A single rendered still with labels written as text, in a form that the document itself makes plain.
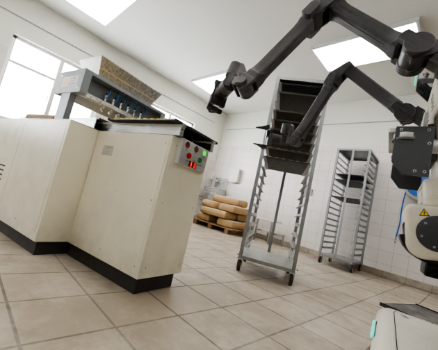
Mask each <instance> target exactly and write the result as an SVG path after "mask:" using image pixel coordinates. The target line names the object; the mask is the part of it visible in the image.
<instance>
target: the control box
mask: <svg viewBox="0 0 438 350"><path fill-rule="evenodd" d="M187 142H189V143H190V146H189V148H187V147H186V143H187ZM195 147H198V152H195ZM203 151H206V155H205V156H203ZM208 152H209V151H208V150H206V149H204V148H202V147H200V146H198V145H196V144H195V143H193V142H191V141H189V140H187V139H185V138H182V137H180V138H179V144H178V147H177V152H176V155H175V160H174V163H177V164H179V165H182V166H184V167H187V168H190V169H193V170H195V171H197V172H202V173H204V168H205V165H206V160H207V156H208ZM188 153H191V155H192V156H191V158H188V157H187V155H188ZM198 158H201V159H202V162H201V163H198ZM190 162H192V166H191V167H190ZM195 163H196V165H195V166H194V164H195ZM193 166H194V167H195V168H193Z"/></svg>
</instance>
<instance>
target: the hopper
mask: <svg viewBox="0 0 438 350"><path fill-rule="evenodd" d="M79 62H80V64H81V68H82V69H83V68H88V69H89V70H91V71H92V72H94V73H96V74H98V75H100V76H101V77H103V78H105V79H106V80H108V81H110V82H112V83H113V84H115V85H117V86H118V87H120V88H122V89H123V90H126V91H127V92H129V93H130V94H132V95H134V96H135V97H138V98H139V99H141V100H143V101H144V102H146V103H148V104H149V105H152V104H153V103H154V102H155V101H156V100H157V99H158V98H159V97H160V96H161V95H162V94H160V93H159V92H157V91H156V90H154V89H153V88H151V87H150V86H148V85H147V84H145V83H144V82H142V81H141V80H139V79H138V78H136V77H135V76H133V75H132V74H130V73H129V72H127V71H126V70H124V69H123V68H121V67H119V66H118V65H116V64H115V63H114V62H112V61H110V60H109V59H108V58H106V57H104V56H103V55H100V56H95V57H91V58H86V59H83V60H79Z"/></svg>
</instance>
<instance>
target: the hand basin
mask: <svg viewBox="0 0 438 350"><path fill-rule="evenodd" d="M241 172H242V170H241V169H234V168H231V171H230V174H229V179H227V178H216V181H215V185H214V187H210V186H204V191H203V193H204V194H209V195H211V196H213V195H216V194H217V195H220V196H224V197H225V194H226V190H227V185H228V182H232V183H239V181H240V177H241ZM214 176H215V173H214V172H211V174H210V177H209V179H211V180H213V179H214Z"/></svg>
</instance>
